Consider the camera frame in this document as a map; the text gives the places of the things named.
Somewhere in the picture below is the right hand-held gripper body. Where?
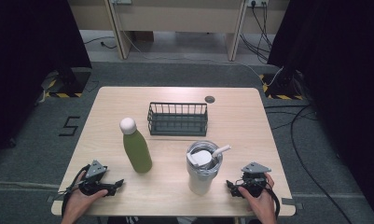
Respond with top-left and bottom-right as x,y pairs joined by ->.
234,161 -> 272,199

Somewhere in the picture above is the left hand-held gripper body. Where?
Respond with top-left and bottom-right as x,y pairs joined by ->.
78,160 -> 118,197

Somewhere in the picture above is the person's left hand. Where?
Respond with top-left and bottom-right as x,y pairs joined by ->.
62,170 -> 109,218

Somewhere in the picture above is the person's right hand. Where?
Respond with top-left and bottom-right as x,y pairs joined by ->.
238,172 -> 278,222

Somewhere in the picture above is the white tumbler with straw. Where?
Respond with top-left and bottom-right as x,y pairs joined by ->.
186,140 -> 232,197

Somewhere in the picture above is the green bottle with white cap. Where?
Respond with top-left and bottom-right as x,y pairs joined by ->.
118,117 -> 154,175

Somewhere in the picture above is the black stand base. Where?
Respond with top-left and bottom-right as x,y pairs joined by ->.
44,66 -> 93,99
259,72 -> 305,101

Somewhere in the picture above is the black curtain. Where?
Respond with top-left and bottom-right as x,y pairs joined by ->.
0,0 -> 93,162
266,0 -> 374,222

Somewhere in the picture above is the beige desk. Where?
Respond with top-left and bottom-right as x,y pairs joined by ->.
66,0 -> 291,63

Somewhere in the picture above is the white power strip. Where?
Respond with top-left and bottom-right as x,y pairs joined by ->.
246,0 -> 270,8

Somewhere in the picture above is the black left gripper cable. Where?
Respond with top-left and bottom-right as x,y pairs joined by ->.
61,163 -> 91,217

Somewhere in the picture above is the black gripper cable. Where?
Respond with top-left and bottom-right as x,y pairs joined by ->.
263,183 -> 282,219
61,163 -> 91,217

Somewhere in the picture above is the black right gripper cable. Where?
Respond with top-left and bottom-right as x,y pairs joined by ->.
263,183 -> 282,219

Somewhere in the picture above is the long black floor cable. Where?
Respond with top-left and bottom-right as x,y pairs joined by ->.
263,104 -> 354,224

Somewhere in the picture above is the black wire basket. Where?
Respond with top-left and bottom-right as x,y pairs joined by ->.
146,102 -> 209,137

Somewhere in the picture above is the short black cable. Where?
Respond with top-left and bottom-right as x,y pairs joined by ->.
83,35 -> 118,50

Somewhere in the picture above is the bundle of black cables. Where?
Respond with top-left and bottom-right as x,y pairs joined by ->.
239,2 -> 274,65

